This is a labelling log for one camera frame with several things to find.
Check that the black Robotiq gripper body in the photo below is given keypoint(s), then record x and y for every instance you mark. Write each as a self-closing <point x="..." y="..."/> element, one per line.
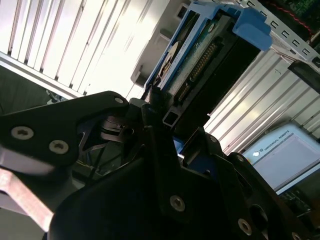
<point x="112" y="212"/>

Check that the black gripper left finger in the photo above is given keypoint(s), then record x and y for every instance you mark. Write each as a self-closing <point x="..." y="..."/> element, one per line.
<point x="50" y="120"/>

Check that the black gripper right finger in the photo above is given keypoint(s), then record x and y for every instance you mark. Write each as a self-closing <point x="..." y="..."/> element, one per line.
<point x="235" y="190"/>

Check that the hard disk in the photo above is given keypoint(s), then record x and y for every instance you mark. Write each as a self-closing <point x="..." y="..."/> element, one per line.
<point x="200" y="62"/>

